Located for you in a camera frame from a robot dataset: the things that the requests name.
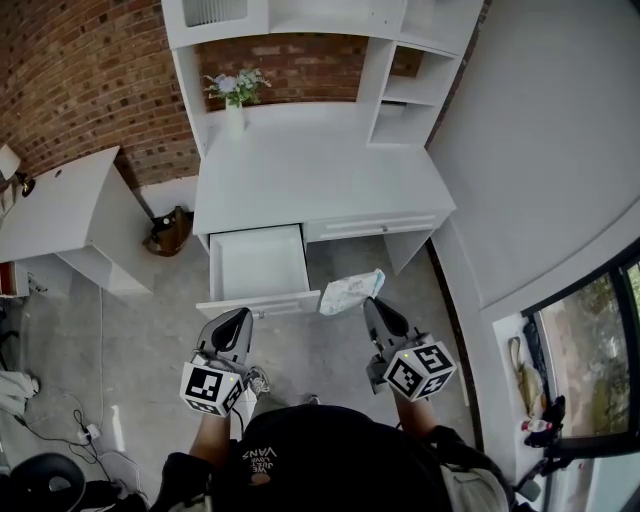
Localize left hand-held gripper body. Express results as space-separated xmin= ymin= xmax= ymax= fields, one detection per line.
xmin=179 ymin=348 xmax=252 ymax=418

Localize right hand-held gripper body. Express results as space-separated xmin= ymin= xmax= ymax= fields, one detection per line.
xmin=365 ymin=329 xmax=458 ymax=403

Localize white plastic bag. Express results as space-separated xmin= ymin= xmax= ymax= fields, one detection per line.
xmin=318 ymin=267 xmax=387 ymax=318

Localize white drawer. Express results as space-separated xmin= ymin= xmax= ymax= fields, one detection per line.
xmin=303 ymin=214 xmax=438 ymax=243
xmin=195 ymin=223 xmax=323 ymax=321

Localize person's left forearm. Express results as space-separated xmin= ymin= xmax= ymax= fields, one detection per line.
xmin=191 ymin=411 xmax=234 ymax=465

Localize person's right forearm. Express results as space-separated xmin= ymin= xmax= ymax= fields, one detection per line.
xmin=394 ymin=394 xmax=437 ymax=442

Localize beige shoulder bag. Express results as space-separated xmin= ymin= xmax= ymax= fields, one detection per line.
xmin=439 ymin=461 xmax=514 ymax=512

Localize closed white drawer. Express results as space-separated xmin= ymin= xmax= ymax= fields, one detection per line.
xmin=303 ymin=214 xmax=438 ymax=243

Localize person's olive trousers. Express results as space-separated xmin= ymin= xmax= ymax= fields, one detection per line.
xmin=249 ymin=388 xmax=290 ymax=422

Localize brown leather bag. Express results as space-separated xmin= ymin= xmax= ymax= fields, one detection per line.
xmin=141 ymin=205 xmax=194 ymax=258

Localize person's black shirt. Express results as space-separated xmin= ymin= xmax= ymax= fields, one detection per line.
xmin=158 ymin=403 xmax=516 ymax=512

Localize black handheld device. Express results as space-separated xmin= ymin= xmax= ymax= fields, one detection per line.
xmin=524 ymin=394 xmax=569 ymax=450

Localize black office chair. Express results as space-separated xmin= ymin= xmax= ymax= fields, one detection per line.
xmin=513 ymin=448 xmax=553 ymax=502

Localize white desk with hutch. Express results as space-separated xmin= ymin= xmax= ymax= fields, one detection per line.
xmin=160 ymin=0 xmax=487 ymax=277

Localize dark framed window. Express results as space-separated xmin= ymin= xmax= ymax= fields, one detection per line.
xmin=521 ymin=258 xmax=640 ymax=442

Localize small white desk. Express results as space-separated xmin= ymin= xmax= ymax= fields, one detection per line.
xmin=0 ymin=145 xmax=156 ymax=297

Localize white vase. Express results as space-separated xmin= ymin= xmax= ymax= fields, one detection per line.
xmin=224 ymin=96 xmax=247 ymax=142

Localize pale flower bouquet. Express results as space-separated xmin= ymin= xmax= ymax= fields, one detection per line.
xmin=201 ymin=67 xmax=272 ymax=108

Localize white shade table lamp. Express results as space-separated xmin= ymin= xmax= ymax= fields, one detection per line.
xmin=0 ymin=144 xmax=37 ymax=199

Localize beige strap bag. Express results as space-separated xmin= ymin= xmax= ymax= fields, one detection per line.
xmin=508 ymin=335 xmax=547 ymax=420

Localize black cable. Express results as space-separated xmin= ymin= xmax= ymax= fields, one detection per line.
xmin=23 ymin=408 xmax=127 ymax=487

